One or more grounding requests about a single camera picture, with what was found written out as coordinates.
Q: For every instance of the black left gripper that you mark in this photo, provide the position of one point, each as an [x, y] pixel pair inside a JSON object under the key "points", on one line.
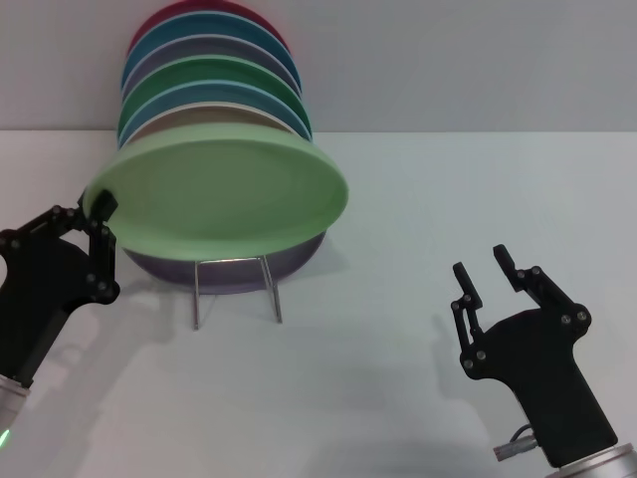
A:
{"points": [[40, 289]]}

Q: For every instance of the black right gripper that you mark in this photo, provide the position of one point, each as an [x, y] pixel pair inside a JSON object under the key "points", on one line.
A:
{"points": [[542, 378]]}

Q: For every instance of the light green plate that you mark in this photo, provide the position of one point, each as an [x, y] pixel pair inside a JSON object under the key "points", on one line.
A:
{"points": [[219, 194]]}

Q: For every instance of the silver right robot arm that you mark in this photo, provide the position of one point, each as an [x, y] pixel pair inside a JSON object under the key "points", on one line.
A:
{"points": [[597, 463]]}

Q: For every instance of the lilac plate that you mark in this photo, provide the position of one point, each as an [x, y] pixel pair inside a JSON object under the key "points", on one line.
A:
{"points": [[224, 279]]}

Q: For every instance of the beige plate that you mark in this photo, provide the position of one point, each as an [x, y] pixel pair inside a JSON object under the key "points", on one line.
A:
{"points": [[199, 117]]}

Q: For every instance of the light blue plate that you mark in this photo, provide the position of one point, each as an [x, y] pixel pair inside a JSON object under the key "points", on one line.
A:
{"points": [[199, 93]]}

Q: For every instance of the dark green plate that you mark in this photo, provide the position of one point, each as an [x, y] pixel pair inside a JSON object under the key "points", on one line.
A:
{"points": [[199, 70]]}

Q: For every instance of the grey lavender plate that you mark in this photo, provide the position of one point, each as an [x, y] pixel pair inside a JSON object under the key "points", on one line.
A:
{"points": [[199, 47]]}

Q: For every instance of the crimson plate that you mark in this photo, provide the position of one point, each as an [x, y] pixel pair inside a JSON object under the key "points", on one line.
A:
{"points": [[164, 11]]}

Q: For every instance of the teal blue plate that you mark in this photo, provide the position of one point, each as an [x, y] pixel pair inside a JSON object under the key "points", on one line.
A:
{"points": [[199, 25]]}

